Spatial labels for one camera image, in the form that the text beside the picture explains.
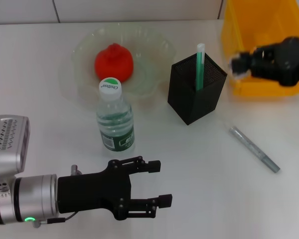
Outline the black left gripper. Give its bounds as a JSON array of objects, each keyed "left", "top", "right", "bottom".
[{"left": 57, "top": 156, "right": 173, "bottom": 222}]

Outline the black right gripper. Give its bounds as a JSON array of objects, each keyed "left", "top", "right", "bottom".
[{"left": 235, "top": 36, "right": 299, "bottom": 88}]

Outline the clear green-label water bottle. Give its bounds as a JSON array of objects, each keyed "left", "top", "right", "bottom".
[{"left": 96, "top": 77, "right": 136, "bottom": 152}]

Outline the grey pen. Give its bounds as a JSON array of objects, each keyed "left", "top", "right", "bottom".
[{"left": 228, "top": 125, "right": 282, "bottom": 174}]

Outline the red-orange plush orange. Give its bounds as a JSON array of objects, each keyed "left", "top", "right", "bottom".
[{"left": 94, "top": 42, "right": 135, "bottom": 84}]

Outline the black mesh pen holder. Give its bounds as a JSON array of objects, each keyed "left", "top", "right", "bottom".
[{"left": 167, "top": 51, "right": 228, "bottom": 125}]

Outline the pale green glass fruit plate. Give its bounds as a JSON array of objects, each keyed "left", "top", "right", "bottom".
[{"left": 71, "top": 22, "right": 177, "bottom": 100}]

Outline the yellow plastic bin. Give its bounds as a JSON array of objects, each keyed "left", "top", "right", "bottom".
[{"left": 220, "top": 0, "right": 299, "bottom": 97}]

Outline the left gripper cable with plugs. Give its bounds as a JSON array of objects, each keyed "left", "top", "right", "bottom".
[{"left": 32, "top": 164, "right": 82, "bottom": 229}]

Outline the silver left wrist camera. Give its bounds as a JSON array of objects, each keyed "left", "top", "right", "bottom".
[{"left": 0, "top": 115, "right": 30, "bottom": 179}]

